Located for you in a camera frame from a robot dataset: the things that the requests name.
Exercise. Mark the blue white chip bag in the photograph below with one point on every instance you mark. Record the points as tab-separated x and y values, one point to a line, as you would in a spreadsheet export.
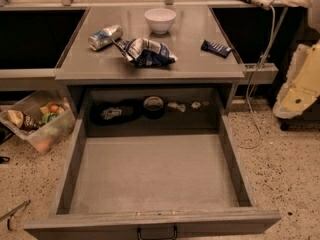
142	52

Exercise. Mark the crumpled white wrapper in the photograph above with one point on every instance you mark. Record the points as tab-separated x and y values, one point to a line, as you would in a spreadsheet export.
176	106

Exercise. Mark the silver blue soda can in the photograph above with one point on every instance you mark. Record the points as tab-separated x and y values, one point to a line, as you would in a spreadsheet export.
105	37

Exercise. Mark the grey open drawer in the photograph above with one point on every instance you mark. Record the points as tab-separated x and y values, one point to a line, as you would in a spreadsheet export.
181	170

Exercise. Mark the brown snack bag in bin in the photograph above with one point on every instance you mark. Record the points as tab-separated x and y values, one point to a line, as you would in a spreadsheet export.
22	120

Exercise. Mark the black drawer handle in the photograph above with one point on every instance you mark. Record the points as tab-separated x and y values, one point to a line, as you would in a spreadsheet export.
157	233

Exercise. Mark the clear plastic storage bin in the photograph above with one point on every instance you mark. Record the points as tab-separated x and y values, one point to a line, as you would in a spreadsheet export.
50	109

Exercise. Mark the dark blue snack bar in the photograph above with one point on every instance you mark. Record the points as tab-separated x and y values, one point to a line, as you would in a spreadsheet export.
216	49

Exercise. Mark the grey cabinet counter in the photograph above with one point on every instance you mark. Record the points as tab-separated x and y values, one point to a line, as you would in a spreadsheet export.
193	25

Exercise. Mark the black cloth with label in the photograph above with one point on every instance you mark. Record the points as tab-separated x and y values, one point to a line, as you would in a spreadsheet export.
109	113

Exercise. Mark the white ceramic bowl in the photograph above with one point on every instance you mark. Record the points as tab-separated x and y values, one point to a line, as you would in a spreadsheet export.
160	20

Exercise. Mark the black tape roll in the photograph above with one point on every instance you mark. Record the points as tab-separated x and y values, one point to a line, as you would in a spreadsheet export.
153	107

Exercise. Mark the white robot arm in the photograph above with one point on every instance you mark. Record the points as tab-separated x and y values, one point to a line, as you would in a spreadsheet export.
302	87

